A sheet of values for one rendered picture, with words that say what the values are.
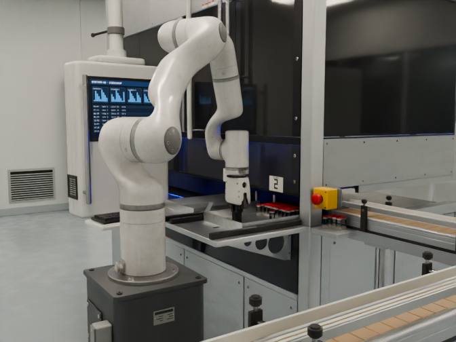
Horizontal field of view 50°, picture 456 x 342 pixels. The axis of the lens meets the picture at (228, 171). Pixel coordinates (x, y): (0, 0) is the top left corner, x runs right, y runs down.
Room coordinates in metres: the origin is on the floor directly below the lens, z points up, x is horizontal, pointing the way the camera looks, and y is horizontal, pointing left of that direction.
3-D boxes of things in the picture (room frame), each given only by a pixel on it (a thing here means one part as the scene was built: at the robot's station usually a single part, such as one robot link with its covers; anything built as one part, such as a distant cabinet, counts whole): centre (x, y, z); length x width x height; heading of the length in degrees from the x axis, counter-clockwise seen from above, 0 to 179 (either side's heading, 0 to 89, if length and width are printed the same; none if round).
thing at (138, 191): (1.29, 0.26, 1.16); 0.19 x 0.12 x 0.24; 60
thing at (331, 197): (1.72, -0.36, 1.00); 0.08 x 0.07 x 0.07; 124
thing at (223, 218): (1.86, -0.12, 0.90); 0.34 x 0.26 x 0.04; 124
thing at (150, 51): (2.81, 0.40, 1.51); 0.49 x 0.01 x 0.59; 34
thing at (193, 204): (2.15, 0.07, 0.90); 0.34 x 0.26 x 0.04; 124
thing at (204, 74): (2.37, 0.10, 1.51); 0.47 x 0.01 x 0.59; 34
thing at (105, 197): (2.50, 0.57, 1.19); 0.50 x 0.19 x 0.78; 129
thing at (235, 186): (1.72, -0.03, 1.03); 0.10 x 0.08 x 0.11; 34
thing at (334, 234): (1.73, -0.40, 0.87); 0.14 x 0.13 x 0.02; 124
